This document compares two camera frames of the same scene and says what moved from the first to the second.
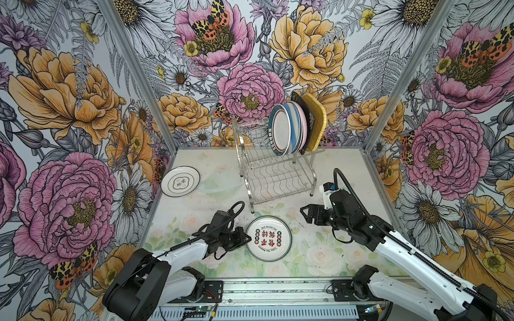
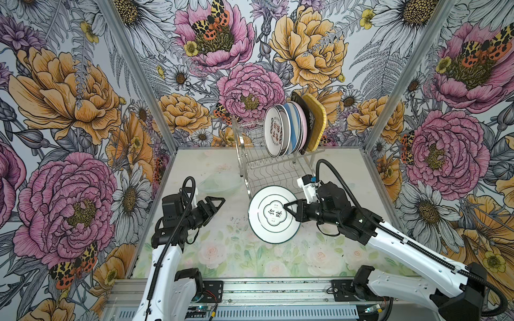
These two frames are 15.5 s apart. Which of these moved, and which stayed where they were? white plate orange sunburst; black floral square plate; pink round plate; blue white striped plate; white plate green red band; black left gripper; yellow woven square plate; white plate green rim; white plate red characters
Moved: white plate red characters; black left gripper; white plate green rim
Stayed: blue white striped plate; pink round plate; black floral square plate; white plate green red band; yellow woven square plate; white plate orange sunburst
